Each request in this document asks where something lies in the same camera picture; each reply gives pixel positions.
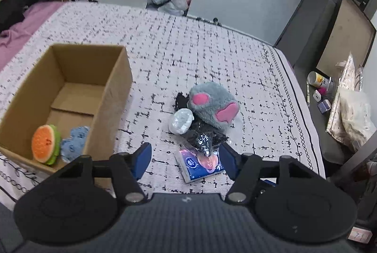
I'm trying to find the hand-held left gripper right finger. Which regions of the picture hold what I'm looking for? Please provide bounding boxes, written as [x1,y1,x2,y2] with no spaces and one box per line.
[219,142,321,207]

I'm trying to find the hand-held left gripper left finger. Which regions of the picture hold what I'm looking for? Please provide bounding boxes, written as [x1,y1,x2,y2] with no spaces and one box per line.
[63,142,153,206]

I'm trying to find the blue tissue pack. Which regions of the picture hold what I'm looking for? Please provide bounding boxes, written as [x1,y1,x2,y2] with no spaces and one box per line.
[175,145,226,183]

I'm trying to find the black patterned plastic packet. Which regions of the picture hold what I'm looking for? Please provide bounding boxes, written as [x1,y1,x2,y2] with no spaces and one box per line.
[185,120,231,157]

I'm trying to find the white packet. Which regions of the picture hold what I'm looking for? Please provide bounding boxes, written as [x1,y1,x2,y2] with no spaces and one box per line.
[168,108,194,135]

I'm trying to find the grey pink plush toy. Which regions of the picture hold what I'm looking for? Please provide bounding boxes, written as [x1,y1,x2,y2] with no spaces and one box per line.
[187,81,241,132]

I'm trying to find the small black cloth item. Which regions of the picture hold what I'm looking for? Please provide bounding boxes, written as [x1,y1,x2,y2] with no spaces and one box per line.
[174,92,191,112]

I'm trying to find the brown cardboard box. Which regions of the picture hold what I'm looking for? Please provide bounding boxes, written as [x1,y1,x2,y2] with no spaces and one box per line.
[0,44,134,184]

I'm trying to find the blue plush toy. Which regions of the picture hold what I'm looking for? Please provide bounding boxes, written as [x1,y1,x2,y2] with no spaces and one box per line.
[60,125,91,162]

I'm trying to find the black white printed blanket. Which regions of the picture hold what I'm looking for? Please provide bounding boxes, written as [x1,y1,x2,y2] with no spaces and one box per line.
[0,1,326,207]

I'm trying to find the white yellow canister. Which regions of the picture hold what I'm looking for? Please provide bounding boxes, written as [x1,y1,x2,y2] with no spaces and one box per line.
[307,71,331,88]

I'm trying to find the clear plastic bags on shelf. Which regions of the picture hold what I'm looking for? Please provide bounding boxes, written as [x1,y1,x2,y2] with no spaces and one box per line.
[325,52,377,151]

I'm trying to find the small items at bed foot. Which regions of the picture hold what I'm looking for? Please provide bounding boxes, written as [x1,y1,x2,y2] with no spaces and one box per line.
[194,16,222,25]

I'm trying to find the white plastic bag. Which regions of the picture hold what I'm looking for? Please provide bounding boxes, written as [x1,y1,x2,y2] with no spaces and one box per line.
[158,0,192,17]

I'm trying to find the dark leaning panel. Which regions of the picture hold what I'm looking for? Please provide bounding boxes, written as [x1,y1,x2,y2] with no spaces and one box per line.
[273,0,346,66]

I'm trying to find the brown framed board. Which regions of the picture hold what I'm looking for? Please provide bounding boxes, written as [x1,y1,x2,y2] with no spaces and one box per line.
[316,0,377,86]

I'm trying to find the purple bed sheet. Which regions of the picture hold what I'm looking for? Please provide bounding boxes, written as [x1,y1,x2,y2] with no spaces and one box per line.
[0,1,64,72]

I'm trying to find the black clothes pile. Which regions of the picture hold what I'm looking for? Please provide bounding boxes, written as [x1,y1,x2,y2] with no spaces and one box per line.
[0,0,40,33]

